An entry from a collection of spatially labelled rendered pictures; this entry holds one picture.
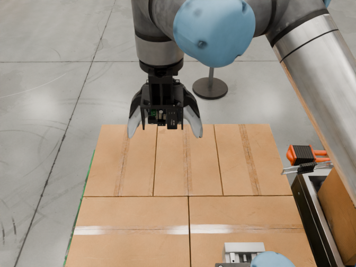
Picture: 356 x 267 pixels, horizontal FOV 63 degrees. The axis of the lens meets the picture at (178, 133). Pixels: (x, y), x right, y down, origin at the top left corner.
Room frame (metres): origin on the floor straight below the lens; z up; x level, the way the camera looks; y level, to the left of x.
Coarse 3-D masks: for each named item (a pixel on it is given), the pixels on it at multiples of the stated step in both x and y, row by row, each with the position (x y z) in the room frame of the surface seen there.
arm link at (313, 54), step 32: (288, 0) 0.34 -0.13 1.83; (320, 0) 0.35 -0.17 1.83; (288, 32) 0.33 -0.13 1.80; (320, 32) 0.31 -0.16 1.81; (288, 64) 0.31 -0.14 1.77; (320, 64) 0.29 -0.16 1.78; (352, 64) 0.29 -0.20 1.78; (320, 96) 0.27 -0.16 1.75; (352, 96) 0.25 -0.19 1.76; (320, 128) 0.25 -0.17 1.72; (352, 128) 0.23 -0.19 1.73; (352, 160) 0.21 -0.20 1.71; (352, 192) 0.19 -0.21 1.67
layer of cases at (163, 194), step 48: (144, 144) 1.31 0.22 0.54; (192, 144) 1.31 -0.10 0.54; (240, 144) 1.31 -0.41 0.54; (96, 192) 0.93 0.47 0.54; (144, 192) 0.93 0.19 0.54; (192, 192) 0.93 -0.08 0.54; (240, 192) 0.93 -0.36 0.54; (288, 192) 0.93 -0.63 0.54; (96, 240) 0.65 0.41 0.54; (144, 240) 0.65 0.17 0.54; (192, 240) 0.65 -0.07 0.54; (240, 240) 0.65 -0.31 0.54; (288, 240) 0.65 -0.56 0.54
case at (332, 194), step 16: (336, 176) 0.86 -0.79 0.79; (320, 192) 0.90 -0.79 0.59; (336, 192) 0.81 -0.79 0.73; (336, 208) 0.75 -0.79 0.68; (352, 208) 0.68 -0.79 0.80; (336, 224) 0.69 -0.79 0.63; (352, 224) 0.63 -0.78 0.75; (336, 240) 0.64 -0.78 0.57; (352, 240) 0.58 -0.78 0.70; (352, 256) 0.53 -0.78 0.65
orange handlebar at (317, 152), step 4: (288, 152) 0.76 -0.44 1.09; (316, 152) 0.76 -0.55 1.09; (320, 152) 0.76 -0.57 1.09; (324, 152) 0.76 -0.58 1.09; (288, 156) 0.74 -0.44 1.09; (292, 160) 0.72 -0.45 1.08; (316, 160) 0.72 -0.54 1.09; (320, 160) 0.72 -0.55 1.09; (324, 160) 0.72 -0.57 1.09; (328, 160) 0.72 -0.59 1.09
